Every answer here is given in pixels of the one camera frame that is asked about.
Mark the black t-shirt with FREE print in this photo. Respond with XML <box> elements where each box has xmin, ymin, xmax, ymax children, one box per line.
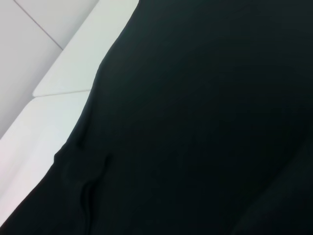
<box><xmin>0</xmin><ymin>0</ymin><xmax>313</xmax><ymax>235</ymax></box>

